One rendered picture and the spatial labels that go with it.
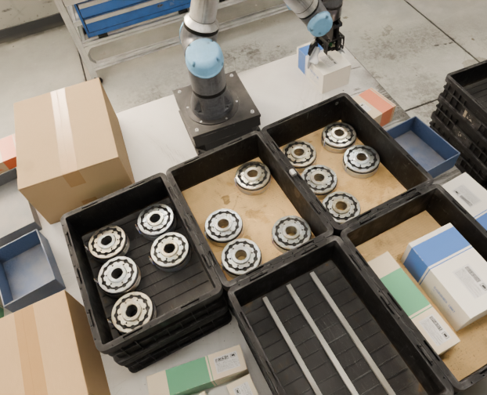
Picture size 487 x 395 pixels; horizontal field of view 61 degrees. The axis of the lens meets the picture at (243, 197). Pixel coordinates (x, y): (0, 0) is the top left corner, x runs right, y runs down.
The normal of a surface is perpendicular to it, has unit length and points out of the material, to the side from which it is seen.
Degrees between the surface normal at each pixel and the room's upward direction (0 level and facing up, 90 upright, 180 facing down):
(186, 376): 0
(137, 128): 0
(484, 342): 0
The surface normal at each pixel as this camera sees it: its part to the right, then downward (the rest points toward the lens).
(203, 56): -0.03, -0.44
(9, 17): 0.36, 0.75
